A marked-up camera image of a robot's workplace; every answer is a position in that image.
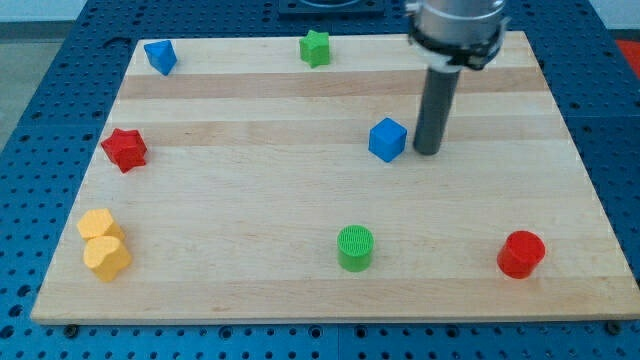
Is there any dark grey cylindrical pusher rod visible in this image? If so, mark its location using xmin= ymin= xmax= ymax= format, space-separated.
xmin=413 ymin=68 xmax=460 ymax=155

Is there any blue cube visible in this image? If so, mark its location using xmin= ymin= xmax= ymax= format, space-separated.
xmin=368 ymin=118 xmax=407 ymax=163

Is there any yellow heart block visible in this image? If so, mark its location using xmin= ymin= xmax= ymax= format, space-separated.
xmin=83 ymin=236 xmax=132 ymax=282

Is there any green star block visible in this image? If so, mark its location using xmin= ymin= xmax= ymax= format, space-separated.
xmin=299 ymin=30 xmax=330 ymax=68

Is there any green cylinder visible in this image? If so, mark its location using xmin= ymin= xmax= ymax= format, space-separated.
xmin=336 ymin=225 xmax=375 ymax=272

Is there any red cylinder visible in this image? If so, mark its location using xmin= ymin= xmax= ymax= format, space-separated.
xmin=496 ymin=230 xmax=546 ymax=279

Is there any wooden board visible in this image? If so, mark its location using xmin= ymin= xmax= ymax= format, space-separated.
xmin=31 ymin=31 xmax=639 ymax=325

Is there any blue triangular block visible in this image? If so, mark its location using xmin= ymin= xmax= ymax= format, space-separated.
xmin=143 ymin=40 xmax=177 ymax=76

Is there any red star block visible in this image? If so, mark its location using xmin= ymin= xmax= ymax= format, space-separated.
xmin=100 ymin=128 xmax=147 ymax=173

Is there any yellow hexagon block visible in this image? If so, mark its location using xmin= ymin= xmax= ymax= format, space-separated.
xmin=76 ymin=208 xmax=125 ymax=241

